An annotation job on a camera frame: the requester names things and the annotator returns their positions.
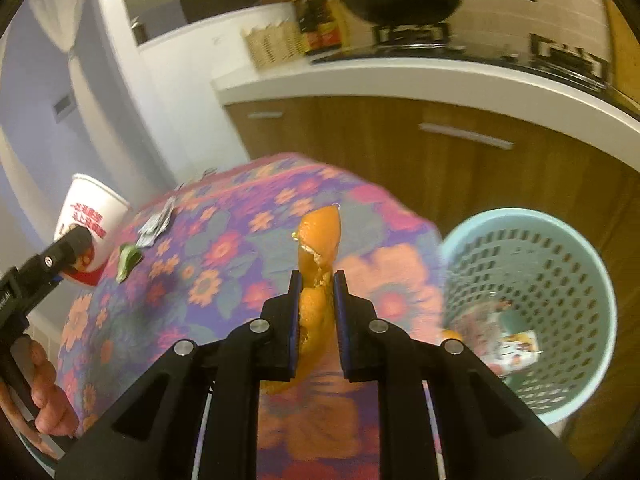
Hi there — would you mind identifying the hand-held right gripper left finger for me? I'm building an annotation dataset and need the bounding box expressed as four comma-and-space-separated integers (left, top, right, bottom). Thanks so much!
55, 270, 303, 480

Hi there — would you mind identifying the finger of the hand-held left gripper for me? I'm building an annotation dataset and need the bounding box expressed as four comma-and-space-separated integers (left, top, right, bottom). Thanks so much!
15, 227, 93, 288

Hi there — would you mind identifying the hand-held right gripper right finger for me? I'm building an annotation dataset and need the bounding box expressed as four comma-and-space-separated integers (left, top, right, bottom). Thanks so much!
332, 270, 586, 480

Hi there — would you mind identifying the red and white paper cup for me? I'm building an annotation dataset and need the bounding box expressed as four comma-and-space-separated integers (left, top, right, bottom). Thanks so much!
52, 173, 132, 288

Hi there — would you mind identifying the clear plastic bag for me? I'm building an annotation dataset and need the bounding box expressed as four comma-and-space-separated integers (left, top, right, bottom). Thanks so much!
465, 300, 511, 341

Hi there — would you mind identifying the plastic bottle with yellow label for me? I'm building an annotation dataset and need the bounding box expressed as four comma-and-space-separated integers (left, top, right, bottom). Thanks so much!
492, 329, 540, 376

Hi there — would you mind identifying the teal plastic basket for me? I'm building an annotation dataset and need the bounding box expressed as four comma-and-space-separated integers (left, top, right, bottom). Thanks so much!
440, 208, 617, 423

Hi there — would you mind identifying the person's left hand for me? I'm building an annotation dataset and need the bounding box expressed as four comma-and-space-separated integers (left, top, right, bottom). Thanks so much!
0, 339, 81, 438

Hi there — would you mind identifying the green vegetable scrap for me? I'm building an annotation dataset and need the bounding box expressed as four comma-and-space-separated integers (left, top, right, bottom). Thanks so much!
116, 243, 143, 282

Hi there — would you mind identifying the floral tablecloth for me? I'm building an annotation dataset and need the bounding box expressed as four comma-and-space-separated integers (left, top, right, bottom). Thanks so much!
47, 152, 446, 480

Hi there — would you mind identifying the crumpled silver wrapper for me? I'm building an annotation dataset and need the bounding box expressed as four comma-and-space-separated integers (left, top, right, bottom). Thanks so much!
137, 197, 176, 248

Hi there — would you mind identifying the wooden kitchen cabinet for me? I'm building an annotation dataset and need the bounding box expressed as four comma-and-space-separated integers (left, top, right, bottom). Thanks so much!
212, 50, 640, 461

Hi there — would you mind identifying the wicker basket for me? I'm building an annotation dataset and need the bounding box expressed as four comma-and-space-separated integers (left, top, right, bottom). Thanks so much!
241, 21, 308, 71

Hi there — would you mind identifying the black gas stove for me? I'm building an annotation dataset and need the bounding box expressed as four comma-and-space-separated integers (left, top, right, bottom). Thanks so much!
310, 22, 611, 92

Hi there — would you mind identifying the dark sauce bottle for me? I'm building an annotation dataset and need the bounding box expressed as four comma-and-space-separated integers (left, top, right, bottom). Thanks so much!
317, 0, 343, 51
300, 0, 323, 56

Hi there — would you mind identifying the yellow oil bottle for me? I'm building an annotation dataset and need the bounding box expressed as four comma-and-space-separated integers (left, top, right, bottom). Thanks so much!
337, 0, 353, 48

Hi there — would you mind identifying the black wok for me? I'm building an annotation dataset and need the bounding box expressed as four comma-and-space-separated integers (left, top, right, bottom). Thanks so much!
340, 0, 537, 26

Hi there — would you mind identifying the wooden cutting board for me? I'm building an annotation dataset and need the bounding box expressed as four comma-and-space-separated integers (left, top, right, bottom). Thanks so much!
602, 0, 640, 121

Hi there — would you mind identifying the long metal cabinet handle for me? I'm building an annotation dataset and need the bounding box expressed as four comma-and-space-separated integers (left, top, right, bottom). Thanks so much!
419, 122, 515, 151

